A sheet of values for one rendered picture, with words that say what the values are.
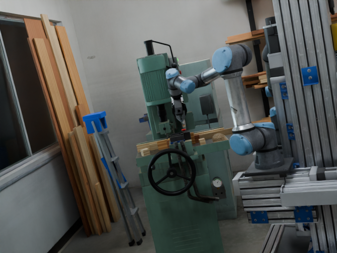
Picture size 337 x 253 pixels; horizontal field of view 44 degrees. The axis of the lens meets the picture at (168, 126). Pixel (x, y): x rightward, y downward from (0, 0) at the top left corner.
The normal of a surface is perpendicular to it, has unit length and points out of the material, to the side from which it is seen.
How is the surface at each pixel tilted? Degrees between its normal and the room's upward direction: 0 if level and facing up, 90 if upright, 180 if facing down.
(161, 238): 90
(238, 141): 97
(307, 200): 90
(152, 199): 90
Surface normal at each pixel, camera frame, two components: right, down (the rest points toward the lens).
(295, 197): -0.40, 0.22
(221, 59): -0.80, 0.11
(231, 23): -0.15, 0.18
